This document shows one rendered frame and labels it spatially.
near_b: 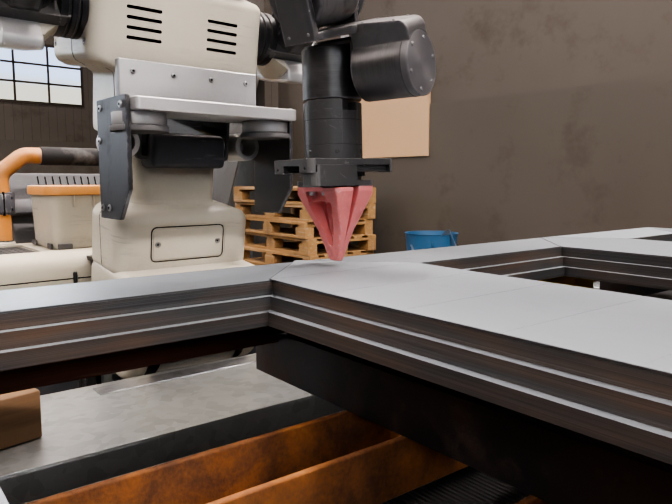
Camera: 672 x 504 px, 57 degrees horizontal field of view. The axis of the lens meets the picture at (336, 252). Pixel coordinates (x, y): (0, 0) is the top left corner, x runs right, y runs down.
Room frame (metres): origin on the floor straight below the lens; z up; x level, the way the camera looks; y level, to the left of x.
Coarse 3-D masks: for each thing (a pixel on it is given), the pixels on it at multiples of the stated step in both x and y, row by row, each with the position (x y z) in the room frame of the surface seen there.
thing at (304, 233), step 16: (240, 192) 6.04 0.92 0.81; (240, 208) 6.09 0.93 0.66; (304, 208) 5.32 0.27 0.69; (368, 208) 5.72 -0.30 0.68; (272, 224) 5.70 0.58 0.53; (304, 224) 5.29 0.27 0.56; (368, 224) 5.74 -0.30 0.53; (272, 240) 5.71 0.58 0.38; (304, 240) 5.32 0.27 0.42; (320, 240) 5.42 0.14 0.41; (352, 240) 5.58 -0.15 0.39; (368, 240) 5.70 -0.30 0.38; (272, 256) 5.67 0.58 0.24; (288, 256) 6.43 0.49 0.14; (304, 256) 5.33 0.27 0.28; (320, 256) 5.43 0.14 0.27
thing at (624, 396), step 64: (512, 256) 0.75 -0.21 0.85; (576, 256) 0.79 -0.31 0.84; (640, 256) 0.73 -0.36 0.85; (0, 320) 0.41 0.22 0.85; (64, 320) 0.43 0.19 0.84; (128, 320) 0.45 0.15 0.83; (192, 320) 0.48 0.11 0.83; (256, 320) 0.51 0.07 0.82; (320, 320) 0.47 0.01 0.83; (384, 320) 0.42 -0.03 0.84; (448, 384) 0.36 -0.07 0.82; (512, 384) 0.33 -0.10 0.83; (576, 384) 0.30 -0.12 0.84; (640, 384) 0.28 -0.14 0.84; (640, 448) 0.27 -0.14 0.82
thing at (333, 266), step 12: (312, 264) 0.63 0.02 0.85; (324, 264) 0.63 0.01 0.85; (336, 264) 0.63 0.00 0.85; (348, 264) 0.63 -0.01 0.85; (360, 264) 0.63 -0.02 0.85; (372, 264) 0.63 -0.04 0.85; (384, 264) 0.63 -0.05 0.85; (396, 264) 0.63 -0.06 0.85; (276, 276) 0.55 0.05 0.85; (288, 276) 0.55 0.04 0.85
